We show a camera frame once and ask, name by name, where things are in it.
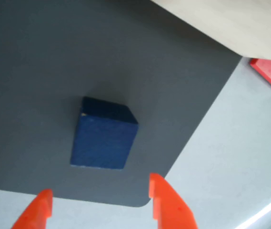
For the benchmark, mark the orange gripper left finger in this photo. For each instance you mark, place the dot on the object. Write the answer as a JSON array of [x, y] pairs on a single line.
[[36, 212]]

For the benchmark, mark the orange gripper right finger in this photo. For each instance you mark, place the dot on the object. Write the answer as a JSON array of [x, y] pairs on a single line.
[[171, 207]]

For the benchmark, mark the blue cube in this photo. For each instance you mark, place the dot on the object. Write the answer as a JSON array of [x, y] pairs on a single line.
[[104, 140]]

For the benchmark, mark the wooden box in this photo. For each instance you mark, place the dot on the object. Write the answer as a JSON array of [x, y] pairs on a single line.
[[244, 23]]

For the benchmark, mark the dark grey mat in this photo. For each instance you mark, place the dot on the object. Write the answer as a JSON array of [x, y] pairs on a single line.
[[54, 59]]

